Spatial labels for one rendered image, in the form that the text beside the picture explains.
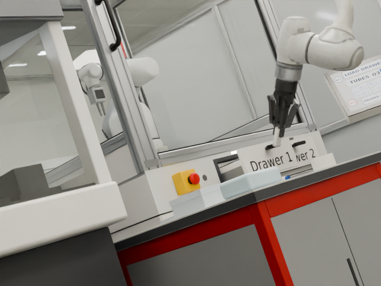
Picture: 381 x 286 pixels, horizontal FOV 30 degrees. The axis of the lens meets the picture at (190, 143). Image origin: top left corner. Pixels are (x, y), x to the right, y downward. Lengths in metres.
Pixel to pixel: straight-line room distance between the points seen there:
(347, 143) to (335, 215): 2.29
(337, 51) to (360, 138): 1.89
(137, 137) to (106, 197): 0.52
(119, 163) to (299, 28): 0.73
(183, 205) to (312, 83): 2.46
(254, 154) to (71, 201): 0.89
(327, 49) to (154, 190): 0.71
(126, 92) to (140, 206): 0.37
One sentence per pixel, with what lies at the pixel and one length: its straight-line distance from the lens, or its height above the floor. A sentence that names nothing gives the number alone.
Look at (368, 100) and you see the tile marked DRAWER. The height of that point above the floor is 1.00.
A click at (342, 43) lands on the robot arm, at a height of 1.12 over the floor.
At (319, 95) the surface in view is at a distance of 4.23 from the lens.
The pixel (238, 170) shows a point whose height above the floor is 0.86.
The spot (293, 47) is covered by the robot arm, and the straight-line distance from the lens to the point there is 2.36.
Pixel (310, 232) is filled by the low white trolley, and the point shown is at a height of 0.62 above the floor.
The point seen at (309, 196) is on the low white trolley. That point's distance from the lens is 1.83.
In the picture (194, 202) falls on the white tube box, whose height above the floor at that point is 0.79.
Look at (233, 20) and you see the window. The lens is 2.91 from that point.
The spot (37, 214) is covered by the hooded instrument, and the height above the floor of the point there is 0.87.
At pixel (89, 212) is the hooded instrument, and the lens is 1.78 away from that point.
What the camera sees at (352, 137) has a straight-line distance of 4.16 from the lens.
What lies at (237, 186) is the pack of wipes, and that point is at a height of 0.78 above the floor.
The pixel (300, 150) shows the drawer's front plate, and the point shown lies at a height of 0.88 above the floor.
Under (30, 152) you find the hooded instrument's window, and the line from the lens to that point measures 1.75.
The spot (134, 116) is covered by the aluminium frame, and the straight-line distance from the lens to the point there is 2.31.
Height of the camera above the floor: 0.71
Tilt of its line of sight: 7 degrees up
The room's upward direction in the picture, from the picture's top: 19 degrees counter-clockwise
